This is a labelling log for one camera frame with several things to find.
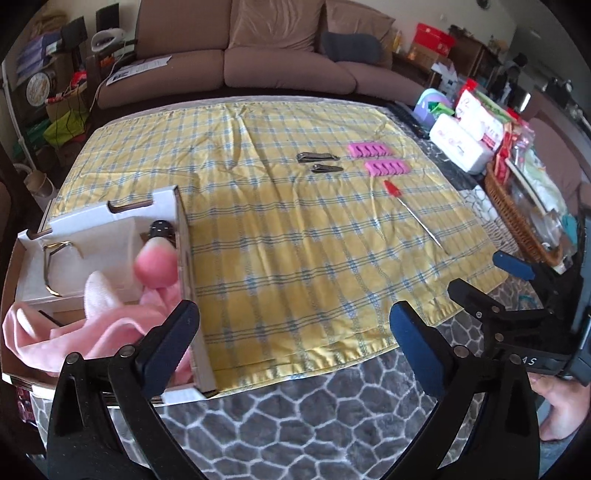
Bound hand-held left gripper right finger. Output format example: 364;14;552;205
389;300;541;480

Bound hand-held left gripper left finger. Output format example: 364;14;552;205
46;299;204;480

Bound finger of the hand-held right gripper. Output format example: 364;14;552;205
492;249;539;282
447;277;552;335

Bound pink dust brush black handle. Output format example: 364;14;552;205
134;219;178;289

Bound pink plush cloth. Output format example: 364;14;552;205
2;270;192;384

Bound white cardboard box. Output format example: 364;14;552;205
0;185;219;404

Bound gold cuticle nipper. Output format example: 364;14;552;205
41;240;86;296

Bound wicker basket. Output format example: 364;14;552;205
485;164;564;264

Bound white nail lamp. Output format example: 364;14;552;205
429;113;492;174

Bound grey stone-pattern blanket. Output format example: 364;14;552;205
32;106;578;480

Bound red-tipped cuticle pusher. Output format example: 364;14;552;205
383;180;446;252

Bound yellow plaid cloth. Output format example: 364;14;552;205
48;99;509;384

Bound red white packet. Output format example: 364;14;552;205
457;88;506;144

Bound pink toe separator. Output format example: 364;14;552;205
347;141;393;158
364;159;411;176

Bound pink plastic basket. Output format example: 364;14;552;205
16;385;35;423

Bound purple container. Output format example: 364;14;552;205
416;89;455;127

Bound white bin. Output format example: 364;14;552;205
16;162;57;204

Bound dark wooden cabinet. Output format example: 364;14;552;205
448;28;499;84

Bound green bag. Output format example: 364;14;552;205
44;111;88;146

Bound red box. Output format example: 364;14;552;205
411;23;455;56

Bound printed paper sheet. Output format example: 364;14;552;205
105;55;172;86

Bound grey cushion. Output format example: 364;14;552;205
322;31;384;63

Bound round tin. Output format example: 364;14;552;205
25;71;58;104

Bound brown sofa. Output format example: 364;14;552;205
97;0;426;109

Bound white handheld device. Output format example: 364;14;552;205
90;28;127;51

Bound blue cardboard box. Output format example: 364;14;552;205
16;34;61;77

